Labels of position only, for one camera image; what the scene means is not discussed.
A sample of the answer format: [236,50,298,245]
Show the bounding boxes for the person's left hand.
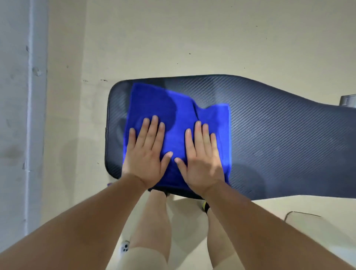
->
[121,115,174,190]

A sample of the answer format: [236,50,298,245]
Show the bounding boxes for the person's right hand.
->
[174,121,226,196]

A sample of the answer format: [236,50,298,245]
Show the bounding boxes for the blue microfibre towel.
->
[123,82,232,190]

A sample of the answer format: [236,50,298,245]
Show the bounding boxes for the person's left forearm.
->
[0,172,148,270]

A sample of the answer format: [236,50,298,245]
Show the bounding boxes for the person's right forearm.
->
[200,180,356,270]

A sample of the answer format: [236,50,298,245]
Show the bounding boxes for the person's left leg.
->
[130,189,172,265]

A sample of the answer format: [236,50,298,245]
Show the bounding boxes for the person's leg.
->
[130,189,172,265]
[205,207,240,270]

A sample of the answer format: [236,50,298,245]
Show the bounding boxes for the black carbon-pattern desk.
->
[105,74,356,201]

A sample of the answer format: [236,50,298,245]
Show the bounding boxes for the person's right leg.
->
[205,207,240,270]

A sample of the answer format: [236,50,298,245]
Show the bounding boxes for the beige shorts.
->
[107,246,245,270]

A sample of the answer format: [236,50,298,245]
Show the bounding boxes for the grey box-shaped object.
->
[339,94,356,107]

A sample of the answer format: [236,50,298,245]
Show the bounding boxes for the thin dark floor cable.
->
[283,211,323,223]

